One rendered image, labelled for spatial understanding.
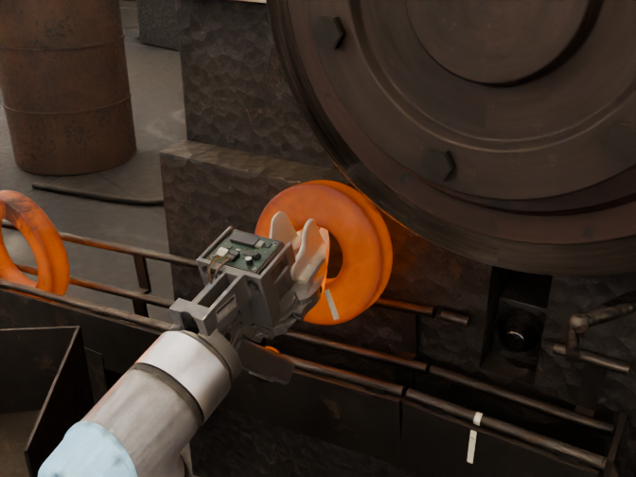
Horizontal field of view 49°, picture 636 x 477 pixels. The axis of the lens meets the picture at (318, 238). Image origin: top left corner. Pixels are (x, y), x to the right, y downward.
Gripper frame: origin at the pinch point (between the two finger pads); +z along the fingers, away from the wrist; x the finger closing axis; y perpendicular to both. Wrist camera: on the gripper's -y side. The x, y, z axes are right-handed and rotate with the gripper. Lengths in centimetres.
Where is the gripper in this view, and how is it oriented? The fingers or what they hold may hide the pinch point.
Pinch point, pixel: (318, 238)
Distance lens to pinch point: 73.7
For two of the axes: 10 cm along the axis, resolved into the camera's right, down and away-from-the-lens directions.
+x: -8.6, -2.2, 4.7
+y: -1.4, -7.7, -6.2
